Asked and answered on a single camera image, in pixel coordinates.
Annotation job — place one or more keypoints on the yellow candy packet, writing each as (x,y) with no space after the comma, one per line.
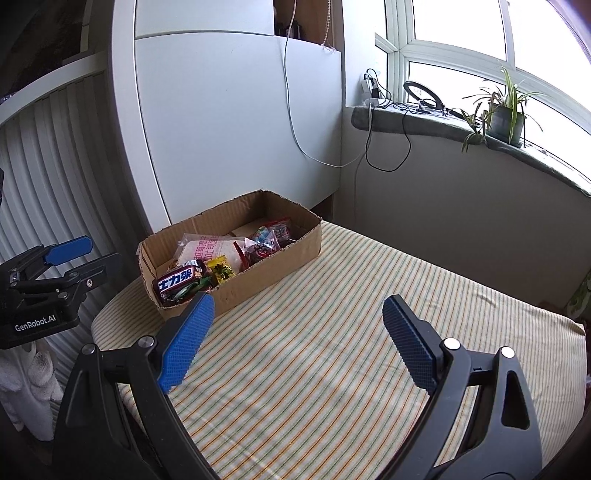
(221,270)

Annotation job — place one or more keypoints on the white framed window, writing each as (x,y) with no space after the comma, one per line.
(457,27)

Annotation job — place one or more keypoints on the wooden shelf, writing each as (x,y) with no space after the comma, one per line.
(304,18)

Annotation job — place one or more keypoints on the white power strip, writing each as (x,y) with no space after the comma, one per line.
(371,90)

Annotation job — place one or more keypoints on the brown cardboard box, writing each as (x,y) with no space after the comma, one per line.
(277,267)

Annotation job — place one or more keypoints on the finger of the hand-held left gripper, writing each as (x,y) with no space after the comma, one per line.
(69,249)
(92,277)

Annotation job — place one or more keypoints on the colourful candy packet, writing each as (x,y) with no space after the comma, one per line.
(263,234)

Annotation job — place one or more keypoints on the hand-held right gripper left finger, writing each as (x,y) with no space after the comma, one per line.
(187,341)

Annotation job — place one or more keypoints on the dark chocolate bar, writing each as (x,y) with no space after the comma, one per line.
(175,281)

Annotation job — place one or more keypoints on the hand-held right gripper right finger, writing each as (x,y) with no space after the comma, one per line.
(411,341)

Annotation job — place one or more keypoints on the white wardrobe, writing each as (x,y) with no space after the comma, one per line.
(221,115)

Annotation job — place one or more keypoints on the green candy packet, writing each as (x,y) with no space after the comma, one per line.
(189,290)

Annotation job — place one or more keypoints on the red-edged clear plum packet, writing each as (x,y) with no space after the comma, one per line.
(282,230)
(258,253)

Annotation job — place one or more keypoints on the white ribbed panel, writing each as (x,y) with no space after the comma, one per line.
(55,184)

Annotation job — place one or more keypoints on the sliced bread packet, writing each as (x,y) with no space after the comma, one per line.
(217,251)

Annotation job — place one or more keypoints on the potted spider plant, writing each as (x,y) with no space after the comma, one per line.
(505,122)

